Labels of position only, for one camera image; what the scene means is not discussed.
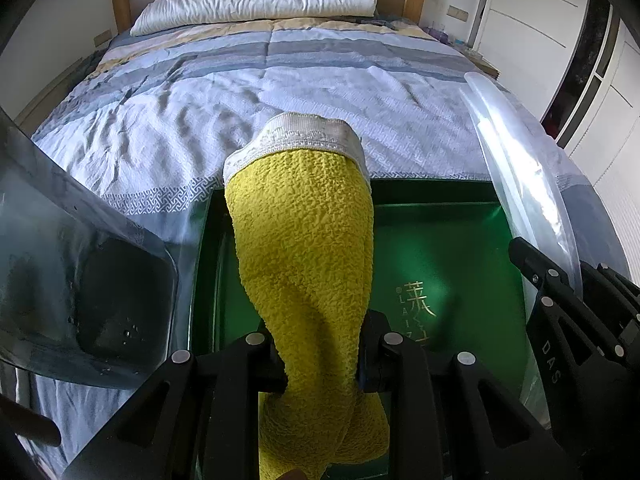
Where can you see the white wardrobe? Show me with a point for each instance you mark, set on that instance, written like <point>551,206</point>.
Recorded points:
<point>530,10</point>

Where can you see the striped bedspread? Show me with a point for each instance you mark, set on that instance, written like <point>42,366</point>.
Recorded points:
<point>200,90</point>

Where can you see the dark brown rounded object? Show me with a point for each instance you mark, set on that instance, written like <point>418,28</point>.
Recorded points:
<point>25,422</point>

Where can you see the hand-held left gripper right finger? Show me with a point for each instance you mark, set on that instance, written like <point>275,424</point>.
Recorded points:
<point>380,357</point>

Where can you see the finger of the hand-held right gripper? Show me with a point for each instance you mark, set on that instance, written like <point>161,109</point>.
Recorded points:
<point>550,330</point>
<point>615,310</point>

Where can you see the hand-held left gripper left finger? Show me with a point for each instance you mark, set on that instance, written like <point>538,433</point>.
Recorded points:
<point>260,362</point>

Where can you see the yellow towel with grey hem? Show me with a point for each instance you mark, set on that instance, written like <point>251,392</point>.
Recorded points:
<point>305,240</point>

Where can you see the green storage box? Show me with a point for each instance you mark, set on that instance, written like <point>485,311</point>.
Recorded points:
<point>450,245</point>

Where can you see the white pillow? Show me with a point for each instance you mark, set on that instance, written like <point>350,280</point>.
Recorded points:
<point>260,0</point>

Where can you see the wall switch plate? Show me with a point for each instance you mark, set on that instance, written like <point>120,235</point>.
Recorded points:
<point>102,37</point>
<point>457,12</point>

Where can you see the clear plastic box lid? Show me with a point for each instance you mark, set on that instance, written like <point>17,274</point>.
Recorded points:
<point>515,160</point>

